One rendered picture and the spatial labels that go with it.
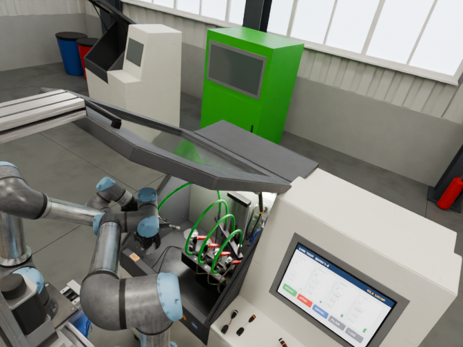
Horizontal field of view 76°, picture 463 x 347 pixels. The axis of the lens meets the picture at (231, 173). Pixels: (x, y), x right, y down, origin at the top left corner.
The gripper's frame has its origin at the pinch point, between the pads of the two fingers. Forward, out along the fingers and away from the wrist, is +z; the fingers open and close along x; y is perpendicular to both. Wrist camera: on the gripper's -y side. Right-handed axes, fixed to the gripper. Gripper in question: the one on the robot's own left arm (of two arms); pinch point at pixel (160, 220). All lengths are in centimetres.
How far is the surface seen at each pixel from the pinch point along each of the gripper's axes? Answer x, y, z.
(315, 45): -297, -256, 110
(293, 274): 46, -34, 40
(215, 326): 41, 9, 39
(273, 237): 35, -38, 27
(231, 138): -28, -56, 6
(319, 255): 52, -48, 35
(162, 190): -24.0, -6.1, -2.0
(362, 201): 32, -81, 53
